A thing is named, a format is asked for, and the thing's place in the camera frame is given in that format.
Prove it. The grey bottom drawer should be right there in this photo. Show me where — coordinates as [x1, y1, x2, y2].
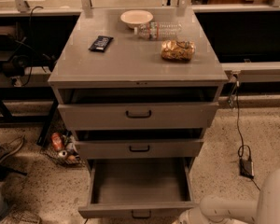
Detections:
[78, 158, 196, 219]

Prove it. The grey drawer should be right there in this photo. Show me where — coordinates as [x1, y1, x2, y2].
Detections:
[54, 88, 218, 131]
[78, 158, 196, 219]
[75, 129, 203, 159]

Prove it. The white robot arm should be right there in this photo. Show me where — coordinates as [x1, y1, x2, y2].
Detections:
[172, 169, 280, 224]

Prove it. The grey metal drawer cabinet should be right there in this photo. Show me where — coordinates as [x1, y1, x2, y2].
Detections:
[48, 7, 229, 174]

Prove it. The grey top drawer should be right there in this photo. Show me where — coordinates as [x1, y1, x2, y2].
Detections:
[54, 88, 218, 131]

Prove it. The grey middle drawer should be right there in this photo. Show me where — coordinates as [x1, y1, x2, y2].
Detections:
[75, 129, 203, 159]

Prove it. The golden chip bag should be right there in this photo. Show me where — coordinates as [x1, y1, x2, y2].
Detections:
[161, 40, 195, 61]

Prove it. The dark blue snack bar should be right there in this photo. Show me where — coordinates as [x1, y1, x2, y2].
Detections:
[89, 35, 113, 52]

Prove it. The clear plastic water bottle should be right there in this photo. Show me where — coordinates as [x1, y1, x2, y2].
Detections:
[134, 21, 182, 40]

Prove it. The white ceramic bowl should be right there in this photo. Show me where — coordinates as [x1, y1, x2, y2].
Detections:
[120, 10, 153, 29]

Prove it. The white can in basket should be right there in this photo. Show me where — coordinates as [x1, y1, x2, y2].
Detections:
[58, 150, 68, 159]

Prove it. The red soda can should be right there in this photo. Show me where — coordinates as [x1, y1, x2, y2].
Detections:
[51, 133, 64, 152]

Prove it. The black power adapter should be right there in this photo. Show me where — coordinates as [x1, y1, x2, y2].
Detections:
[239, 159, 254, 179]

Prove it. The brown shoe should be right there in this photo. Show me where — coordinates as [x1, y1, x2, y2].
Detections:
[0, 136, 24, 164]

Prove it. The black machine under bench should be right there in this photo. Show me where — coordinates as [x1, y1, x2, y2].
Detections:
[0, 23, 57, 79]

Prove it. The wire basket on floor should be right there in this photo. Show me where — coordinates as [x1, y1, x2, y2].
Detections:
[40, 130, 84, 167]

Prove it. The black power cable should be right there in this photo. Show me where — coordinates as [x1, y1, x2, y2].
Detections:
[232, 73, 261, 192]

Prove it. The black cable left wall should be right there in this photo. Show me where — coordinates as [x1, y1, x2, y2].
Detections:
[21, 5, 45, 88]

